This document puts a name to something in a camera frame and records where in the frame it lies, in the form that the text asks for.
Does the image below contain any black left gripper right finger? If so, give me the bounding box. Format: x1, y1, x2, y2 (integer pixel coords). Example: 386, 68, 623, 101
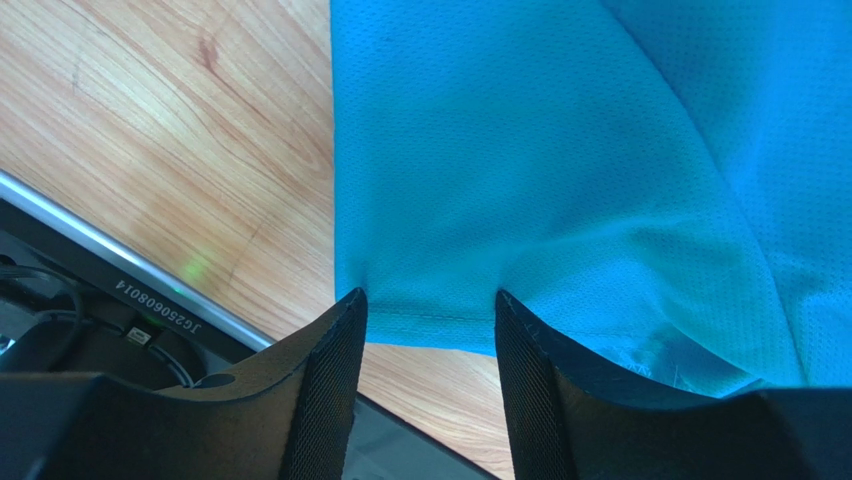
495, 291, 851, 479

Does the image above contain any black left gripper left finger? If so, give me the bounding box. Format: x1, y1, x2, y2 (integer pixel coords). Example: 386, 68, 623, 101
1, 288, 368, 479

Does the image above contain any teal t shirt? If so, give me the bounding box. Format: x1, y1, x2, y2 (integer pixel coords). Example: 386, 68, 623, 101
330, 1, 851, 397

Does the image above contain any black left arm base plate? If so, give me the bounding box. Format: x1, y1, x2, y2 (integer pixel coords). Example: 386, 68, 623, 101
1, 201, 254, 390

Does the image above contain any aluminium front frame rail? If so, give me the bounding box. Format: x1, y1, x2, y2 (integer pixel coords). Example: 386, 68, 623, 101
1, 171, 274, 363

